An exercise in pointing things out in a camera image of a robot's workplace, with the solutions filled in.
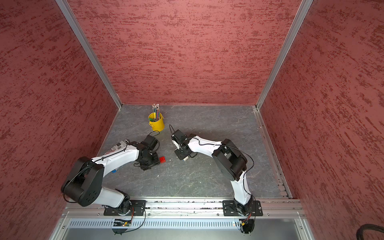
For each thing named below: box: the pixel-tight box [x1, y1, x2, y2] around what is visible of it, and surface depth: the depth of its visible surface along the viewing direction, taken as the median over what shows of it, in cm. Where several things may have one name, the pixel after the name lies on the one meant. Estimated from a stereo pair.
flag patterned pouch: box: [104, 139, 129, 155], surface depth 96 cm
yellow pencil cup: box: [148, 112, 165, 132], surface depth 102 cm
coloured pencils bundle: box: [152, 103, 161, 121], surface depth 99 cm
